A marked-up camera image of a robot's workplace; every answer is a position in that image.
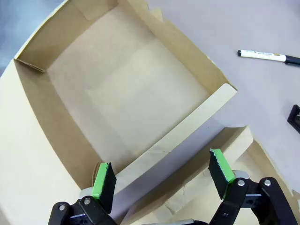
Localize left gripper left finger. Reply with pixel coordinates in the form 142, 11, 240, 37
48, 161, 117, 225

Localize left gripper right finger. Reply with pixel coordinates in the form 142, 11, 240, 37
208, 148, 298, 225

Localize small black clip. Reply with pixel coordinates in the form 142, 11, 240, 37
287, 105, 300, 135

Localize cardboard box with tabbed lid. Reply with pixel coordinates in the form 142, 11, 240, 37
121, 125, 300, 225

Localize cardboard box with flat lid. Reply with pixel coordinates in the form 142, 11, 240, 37
0, 0, 239, 225

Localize white marker with black cap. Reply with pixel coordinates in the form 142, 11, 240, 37
237, 49, 300, 66

